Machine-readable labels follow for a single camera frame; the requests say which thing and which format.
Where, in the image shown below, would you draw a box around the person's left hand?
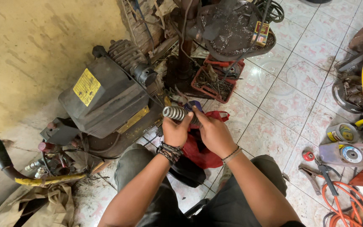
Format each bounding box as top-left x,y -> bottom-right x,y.
162,112 -> 194,148

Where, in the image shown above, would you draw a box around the person's right hand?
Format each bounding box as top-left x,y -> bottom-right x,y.
192,106 -> 238,159

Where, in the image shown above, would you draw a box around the grey metal coil spring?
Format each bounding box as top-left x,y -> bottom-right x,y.
163,106 -> 200,125

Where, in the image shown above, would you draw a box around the red plastic bag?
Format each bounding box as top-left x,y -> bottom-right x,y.
181,110 -> 230,169

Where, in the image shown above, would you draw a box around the black sandal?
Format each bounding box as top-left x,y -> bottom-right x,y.
168,154 -> 206,188

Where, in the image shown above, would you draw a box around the red plastic tool tray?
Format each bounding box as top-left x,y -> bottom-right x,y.
191,55 -> 246,104

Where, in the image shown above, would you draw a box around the person's dark trousers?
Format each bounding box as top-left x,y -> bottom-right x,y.
114,144 -> 306,227

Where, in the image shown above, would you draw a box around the dirty black air compressor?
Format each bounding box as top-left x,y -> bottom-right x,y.
0,39 -> 169,186

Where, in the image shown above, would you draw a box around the small red round cap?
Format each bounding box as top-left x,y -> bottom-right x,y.
302,150 -> 316,162

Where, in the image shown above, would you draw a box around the black metal drill stand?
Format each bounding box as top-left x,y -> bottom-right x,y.
164,0 -> 276,95

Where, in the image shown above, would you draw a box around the small yellow red box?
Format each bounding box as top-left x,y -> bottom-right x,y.
251,21 -> 270,47

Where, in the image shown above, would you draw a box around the grey angle grinder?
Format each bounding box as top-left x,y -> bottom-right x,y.
319,141 -> 363,168

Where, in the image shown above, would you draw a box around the beige crumpled cloth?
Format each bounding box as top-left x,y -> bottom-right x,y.
0,184 -> 75,227

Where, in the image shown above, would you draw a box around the black braided wrist bracelet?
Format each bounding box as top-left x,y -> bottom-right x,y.
156,141 -> 184,164

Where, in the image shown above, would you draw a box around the thin beaded wrist bracelet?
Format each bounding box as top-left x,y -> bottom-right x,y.
221,146 -> 243,164

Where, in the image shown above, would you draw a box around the coiled dark green hose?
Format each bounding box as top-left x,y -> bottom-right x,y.
253,0 -> 285,24

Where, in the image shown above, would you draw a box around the orange extension cable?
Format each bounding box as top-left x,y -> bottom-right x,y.
321,180 -> 363,227

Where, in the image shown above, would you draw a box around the black rubber hose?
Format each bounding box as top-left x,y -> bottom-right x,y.
0,139 -> 24,181

